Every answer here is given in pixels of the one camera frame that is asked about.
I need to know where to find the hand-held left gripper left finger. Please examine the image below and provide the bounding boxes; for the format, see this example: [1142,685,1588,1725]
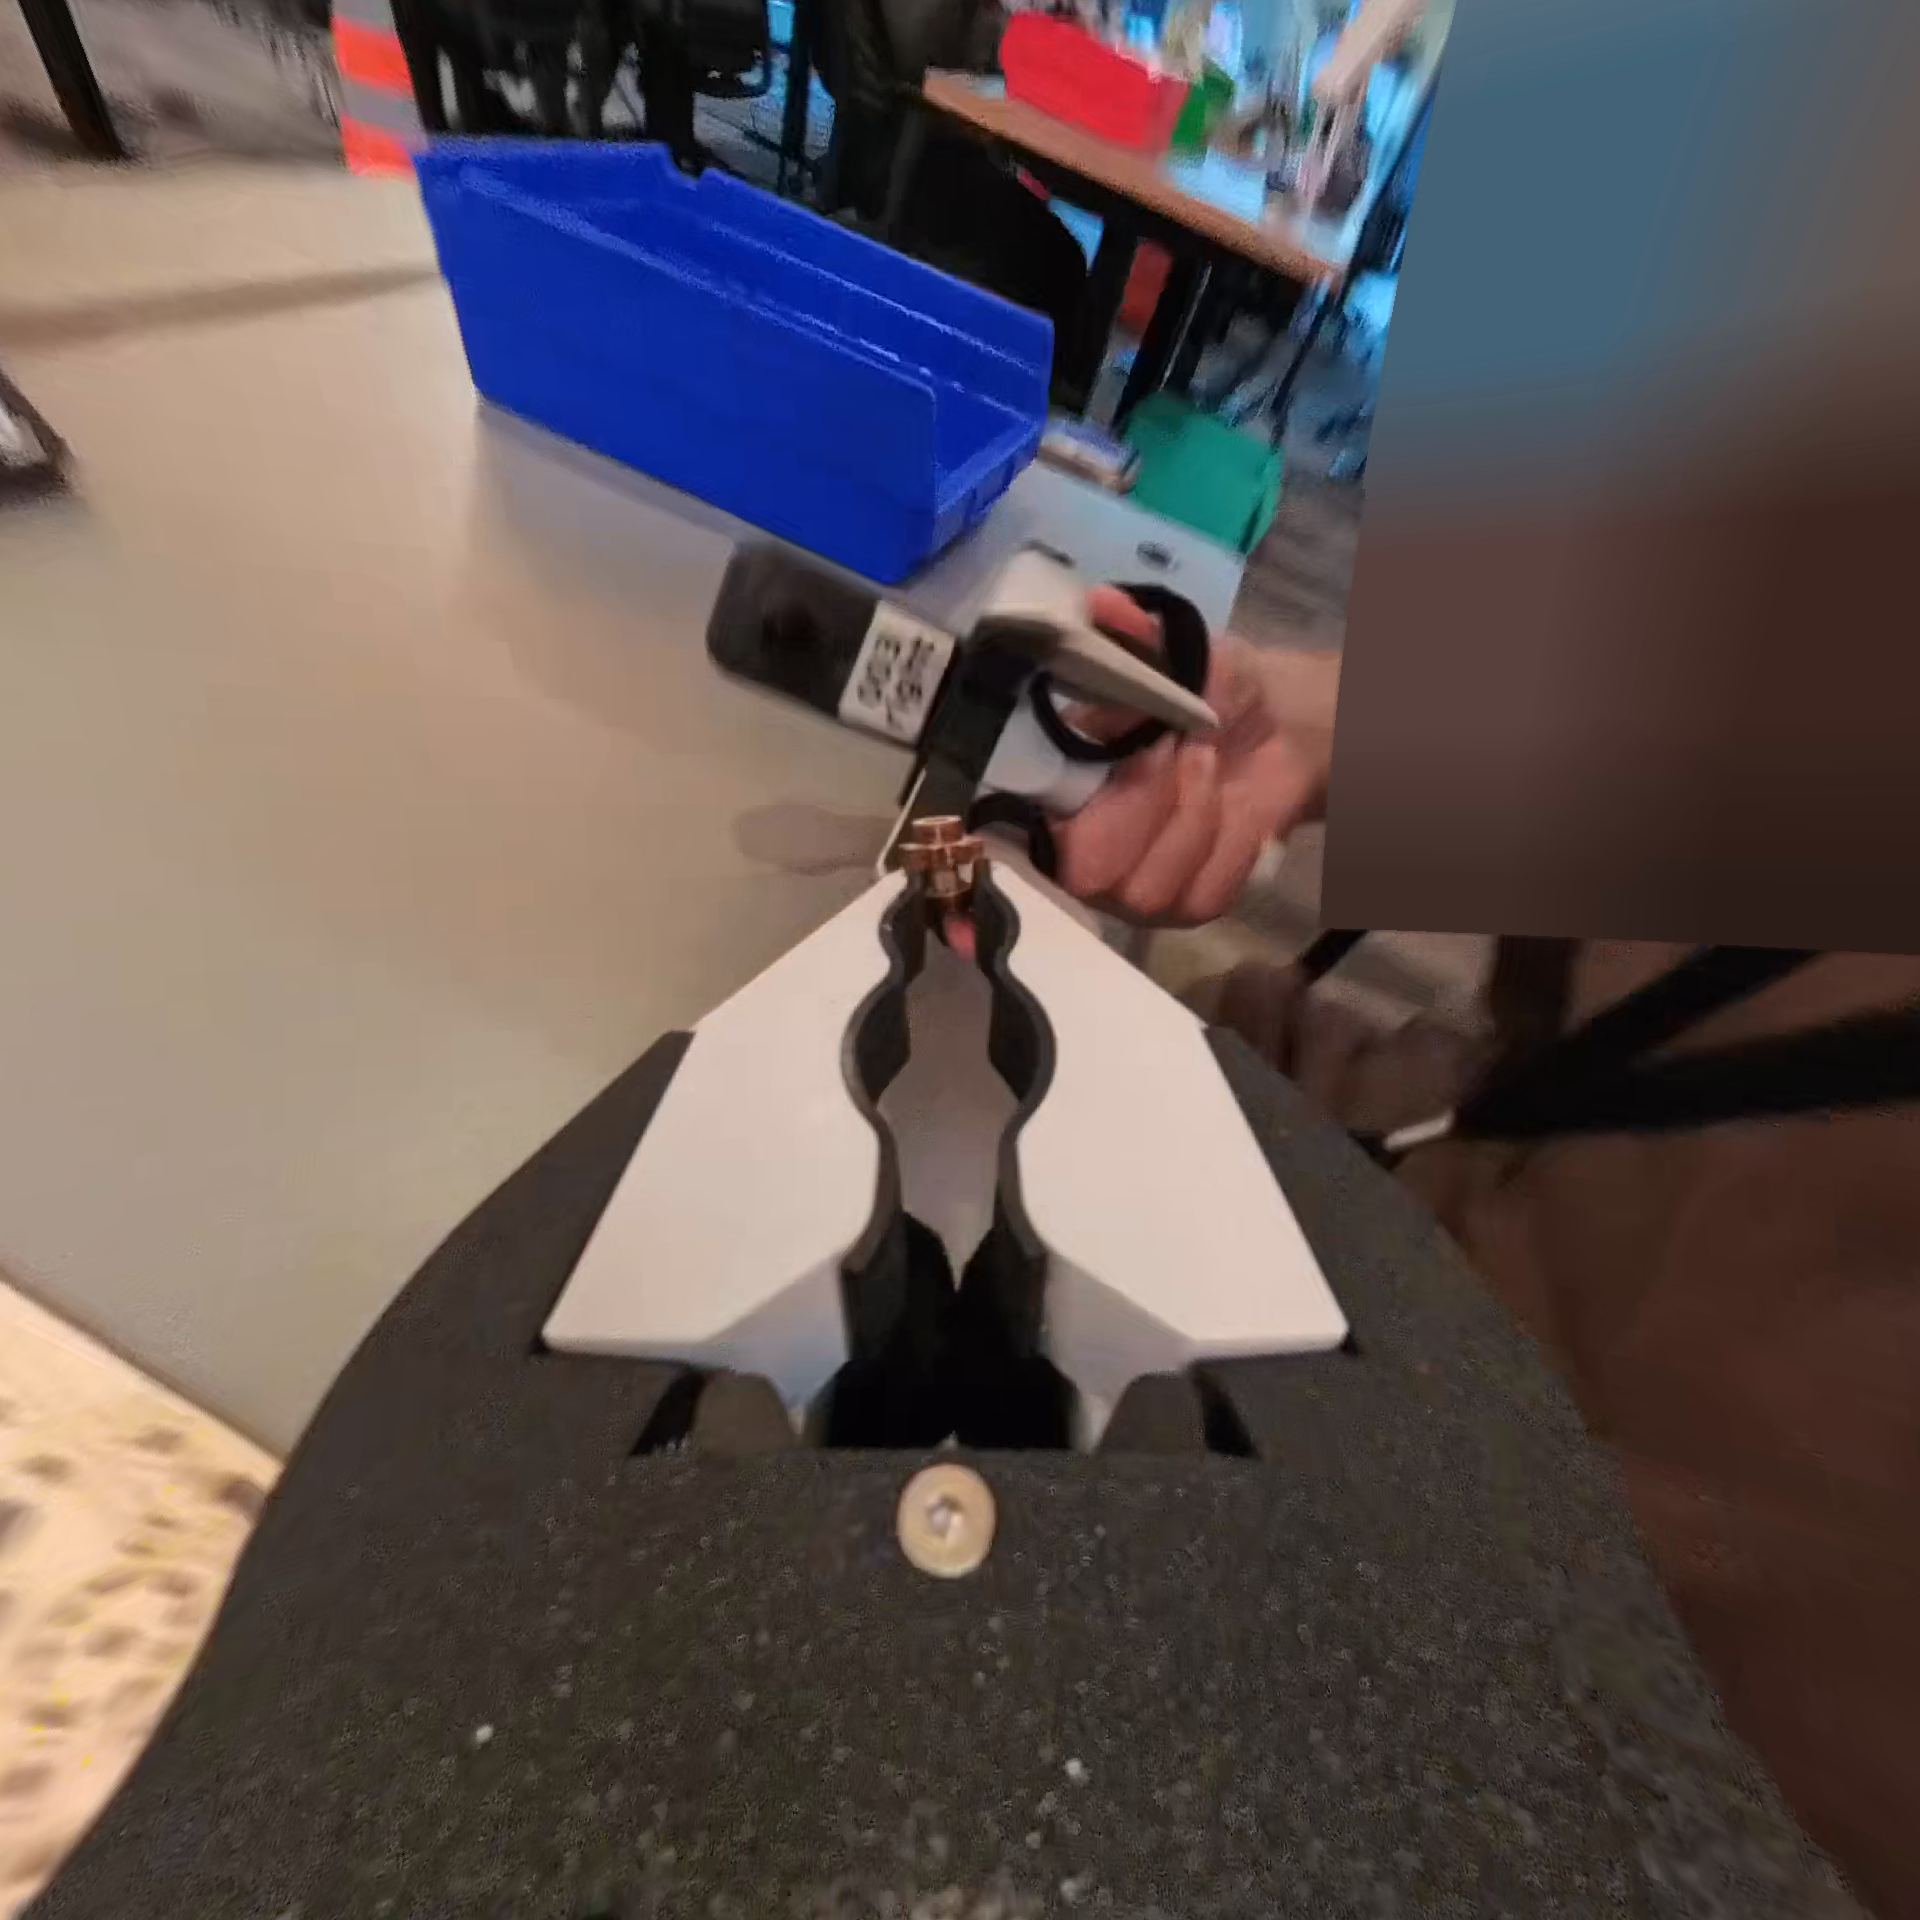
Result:
[542,869,915,1446]

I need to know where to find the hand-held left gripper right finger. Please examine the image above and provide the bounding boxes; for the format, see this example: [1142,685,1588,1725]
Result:
[972,869,1351,1446]

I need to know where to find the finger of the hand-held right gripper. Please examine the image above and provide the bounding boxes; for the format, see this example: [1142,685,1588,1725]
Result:
[877,652,1005,876]

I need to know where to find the small brass fitting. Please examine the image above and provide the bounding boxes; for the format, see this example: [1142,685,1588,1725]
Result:
[897,811,990,906]

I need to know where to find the person's right hand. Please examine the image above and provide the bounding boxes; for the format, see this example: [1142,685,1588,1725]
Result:
[1034,582,1340,930]

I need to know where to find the blue plastic bin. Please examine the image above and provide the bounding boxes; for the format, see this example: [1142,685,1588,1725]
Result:
[412,133,1056,588]

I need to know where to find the green box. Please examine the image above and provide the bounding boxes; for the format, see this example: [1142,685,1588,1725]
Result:
[1125,391,1289,558]

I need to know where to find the red plastic bin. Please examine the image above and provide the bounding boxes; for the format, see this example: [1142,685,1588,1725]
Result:
[996,8,1191,152]

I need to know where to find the orange traffic cone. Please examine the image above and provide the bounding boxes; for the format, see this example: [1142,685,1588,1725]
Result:
[330,0,432,182]

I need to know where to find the black shoulder strap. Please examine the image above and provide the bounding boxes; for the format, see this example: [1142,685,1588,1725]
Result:
[1302,930,1920,1149]

